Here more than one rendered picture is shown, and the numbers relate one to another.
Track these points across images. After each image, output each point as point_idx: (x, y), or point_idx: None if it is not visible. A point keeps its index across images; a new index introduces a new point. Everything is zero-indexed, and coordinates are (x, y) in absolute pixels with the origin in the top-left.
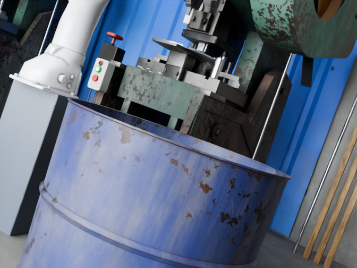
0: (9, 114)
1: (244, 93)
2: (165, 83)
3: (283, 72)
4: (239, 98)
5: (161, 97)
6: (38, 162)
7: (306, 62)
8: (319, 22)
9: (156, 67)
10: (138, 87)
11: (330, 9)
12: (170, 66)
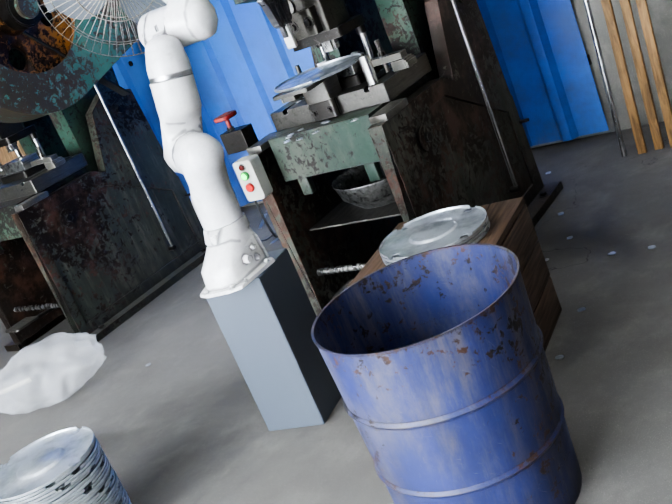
0: (228, 325)
1: (419, 57)
2: (328, 134)
3: None
4: (419, 68)
5: (335, 151)
6: (293, 346)
7: None
8: None
9: (300, 114)
10: (302, 157)
11: None
12: (315, 106)
